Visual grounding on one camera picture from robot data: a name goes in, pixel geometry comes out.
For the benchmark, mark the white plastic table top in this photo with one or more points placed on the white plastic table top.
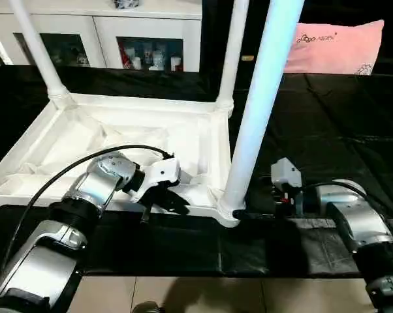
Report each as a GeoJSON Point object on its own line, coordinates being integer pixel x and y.
{"type": "Point", "coordinates": [85, 137]}

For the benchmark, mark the white plastic table leg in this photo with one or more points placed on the white plastic table leg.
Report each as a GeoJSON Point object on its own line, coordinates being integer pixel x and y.
{"type": "Point", "coordinates": [36, 52]}
{"type": "Point", "coordinates": [262, 98]}
{"type": "Point", "coordinates": [232, 52]}

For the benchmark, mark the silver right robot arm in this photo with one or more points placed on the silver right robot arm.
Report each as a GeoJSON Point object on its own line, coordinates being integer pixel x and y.
{"type": "Point", "coordinates": [360, 218]}

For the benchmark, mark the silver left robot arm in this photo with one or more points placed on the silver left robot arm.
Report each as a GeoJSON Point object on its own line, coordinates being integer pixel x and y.
{"type": "Point", "coordinates": [92, 192]}

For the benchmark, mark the black work mat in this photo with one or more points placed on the black work mat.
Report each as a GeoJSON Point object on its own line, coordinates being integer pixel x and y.
{"type": "Point", "coordinates": [340, 124]}

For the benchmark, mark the red bottle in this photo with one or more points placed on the red bottle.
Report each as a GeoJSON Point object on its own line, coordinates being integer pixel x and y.
{"type": "Point", "coordinates": [124, 57]}

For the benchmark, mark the pink pillow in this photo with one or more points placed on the pink pillow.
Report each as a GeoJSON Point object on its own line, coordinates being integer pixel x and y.
{"type": "Point", "coordinates": [333, 47]}

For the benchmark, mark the black cabinet with gold label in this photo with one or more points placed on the black cabinet with gold label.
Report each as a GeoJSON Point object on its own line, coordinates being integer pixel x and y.
{"type": "Point", "coordinates": [262, 26]}

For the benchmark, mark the white glass-door cabinet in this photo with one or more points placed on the white glass-door cabinet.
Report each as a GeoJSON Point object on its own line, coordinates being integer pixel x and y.
{"type": "Point", "coordinates": [85, 26]}

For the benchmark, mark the dark patterned ornament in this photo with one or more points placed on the dark patterned ornament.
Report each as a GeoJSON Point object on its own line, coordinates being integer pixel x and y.
{"type": "Point", "coordinates": [126, 2]}

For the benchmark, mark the white pole with cyan tip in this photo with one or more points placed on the white pole with cyan tip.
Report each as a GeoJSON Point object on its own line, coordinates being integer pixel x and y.
{"type": "Point", "coordinates": [0, 42]}

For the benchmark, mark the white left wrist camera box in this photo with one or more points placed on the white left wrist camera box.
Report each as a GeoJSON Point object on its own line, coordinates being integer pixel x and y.
{"type": "Point", "coordinates": [162, 173]}

